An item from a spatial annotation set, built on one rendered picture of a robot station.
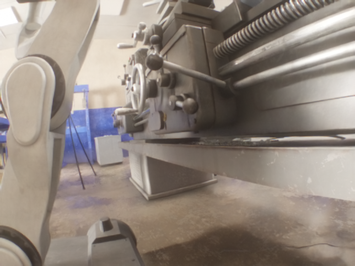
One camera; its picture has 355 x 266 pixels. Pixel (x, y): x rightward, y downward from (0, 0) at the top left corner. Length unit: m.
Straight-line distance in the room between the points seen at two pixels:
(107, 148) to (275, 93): 3.21
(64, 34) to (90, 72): 4.75
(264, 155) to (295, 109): 0.19
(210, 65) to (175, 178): 1.15
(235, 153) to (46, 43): 0.44
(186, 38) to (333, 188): 0.47
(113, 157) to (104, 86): 2.23
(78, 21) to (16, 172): 0.32
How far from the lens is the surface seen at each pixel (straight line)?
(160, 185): 1.47
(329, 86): 0.42
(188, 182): 1.57
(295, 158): 0.27
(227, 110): 0.50
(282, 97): 0.47
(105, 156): 3.46
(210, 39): 0.55
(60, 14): 0.45
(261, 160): 0.31
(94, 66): 5.21
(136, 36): 0.68
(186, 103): 0.35
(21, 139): 0.33
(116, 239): 0.60
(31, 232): 0.42
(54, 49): 0.41
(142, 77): 0.64
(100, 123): 4.83
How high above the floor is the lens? 0.50
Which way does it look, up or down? level
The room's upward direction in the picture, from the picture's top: 6 degrees counter-clockwise
